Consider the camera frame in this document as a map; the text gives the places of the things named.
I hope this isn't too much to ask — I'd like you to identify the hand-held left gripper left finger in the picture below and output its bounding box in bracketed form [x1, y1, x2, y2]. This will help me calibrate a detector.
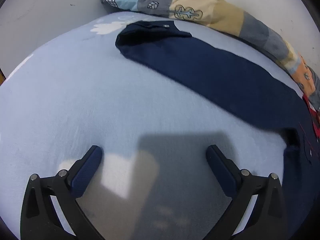
[20, 145, 106, 240]

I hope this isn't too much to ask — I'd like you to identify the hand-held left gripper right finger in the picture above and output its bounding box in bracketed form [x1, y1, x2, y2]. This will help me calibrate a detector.
[205, 144, 300, 240]

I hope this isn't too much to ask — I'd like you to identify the navy blue garment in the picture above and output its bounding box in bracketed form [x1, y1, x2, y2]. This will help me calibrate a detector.
[115, 21, 320, 240]

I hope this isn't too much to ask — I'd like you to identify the light blue printed bed sheet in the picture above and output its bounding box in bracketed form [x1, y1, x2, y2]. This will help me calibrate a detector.
[0, 12, 308, 240]

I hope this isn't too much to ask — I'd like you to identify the red cloth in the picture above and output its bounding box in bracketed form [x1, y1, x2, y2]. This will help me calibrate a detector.
[302, 94, 320, 137]

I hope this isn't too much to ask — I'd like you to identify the patchwork quilt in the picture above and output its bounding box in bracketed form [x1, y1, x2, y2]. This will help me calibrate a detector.
[100, 0, 320, 113]

